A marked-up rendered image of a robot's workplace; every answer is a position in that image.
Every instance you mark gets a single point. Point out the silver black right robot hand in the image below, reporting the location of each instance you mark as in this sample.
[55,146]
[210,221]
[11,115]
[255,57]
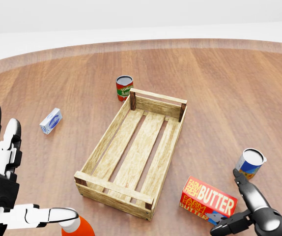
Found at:
[263,209]

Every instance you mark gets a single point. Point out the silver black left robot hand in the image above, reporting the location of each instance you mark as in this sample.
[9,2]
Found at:
[1,194]

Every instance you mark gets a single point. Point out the red butter box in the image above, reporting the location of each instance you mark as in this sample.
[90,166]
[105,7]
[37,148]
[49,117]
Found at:
[208,199]

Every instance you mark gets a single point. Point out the wooden slat tray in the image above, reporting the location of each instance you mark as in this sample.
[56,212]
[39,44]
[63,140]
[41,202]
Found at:
[133,157]

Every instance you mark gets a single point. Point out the blue yellow tin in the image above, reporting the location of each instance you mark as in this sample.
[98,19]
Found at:
[251,162]

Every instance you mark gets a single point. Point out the small white blue box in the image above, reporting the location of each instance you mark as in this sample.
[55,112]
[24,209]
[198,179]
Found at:
[51,121]

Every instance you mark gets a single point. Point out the red tomato sauce tin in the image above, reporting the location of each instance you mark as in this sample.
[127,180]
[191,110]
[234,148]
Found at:
[124,89]

